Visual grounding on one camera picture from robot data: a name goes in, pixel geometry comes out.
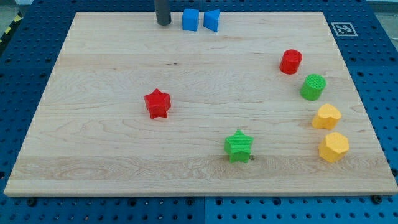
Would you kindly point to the white fiducial marker tag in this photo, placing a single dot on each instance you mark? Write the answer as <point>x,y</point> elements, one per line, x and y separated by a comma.
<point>344,29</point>

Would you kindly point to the red cylinder block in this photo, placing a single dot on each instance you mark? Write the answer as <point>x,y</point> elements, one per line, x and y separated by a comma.
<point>291,61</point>

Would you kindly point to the black screw bottom right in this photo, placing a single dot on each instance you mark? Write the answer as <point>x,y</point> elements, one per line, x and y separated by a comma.
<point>376,199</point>

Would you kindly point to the yellow hexagon block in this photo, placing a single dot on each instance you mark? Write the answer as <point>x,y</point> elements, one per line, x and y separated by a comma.
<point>333,147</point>

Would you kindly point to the green star block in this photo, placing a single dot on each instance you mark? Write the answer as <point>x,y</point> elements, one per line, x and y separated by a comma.
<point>238,147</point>

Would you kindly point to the blue triangle block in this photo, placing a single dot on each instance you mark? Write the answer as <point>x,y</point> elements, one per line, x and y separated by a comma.
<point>211,19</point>

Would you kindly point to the yellow heart block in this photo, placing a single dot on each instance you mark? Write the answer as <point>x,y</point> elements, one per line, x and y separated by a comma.
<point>327,117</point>

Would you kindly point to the light wooden board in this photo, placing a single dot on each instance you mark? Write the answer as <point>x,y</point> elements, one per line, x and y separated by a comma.
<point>92,135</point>

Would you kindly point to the black screw bottom left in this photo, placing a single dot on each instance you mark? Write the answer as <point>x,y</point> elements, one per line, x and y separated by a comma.
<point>31,202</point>

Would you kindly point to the blue cube block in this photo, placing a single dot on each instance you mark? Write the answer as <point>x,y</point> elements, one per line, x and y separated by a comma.
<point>190,19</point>

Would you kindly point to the green cylinder block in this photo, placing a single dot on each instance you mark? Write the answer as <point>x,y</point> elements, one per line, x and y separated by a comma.
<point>313,87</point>

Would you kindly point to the red star block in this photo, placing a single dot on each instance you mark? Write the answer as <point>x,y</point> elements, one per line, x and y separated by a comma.
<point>158,103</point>

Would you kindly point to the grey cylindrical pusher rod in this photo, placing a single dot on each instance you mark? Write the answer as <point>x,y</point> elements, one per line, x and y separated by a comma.
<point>162,11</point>

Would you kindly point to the black screw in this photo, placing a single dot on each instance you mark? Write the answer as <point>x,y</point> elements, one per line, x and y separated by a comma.
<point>31,202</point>
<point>376,199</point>

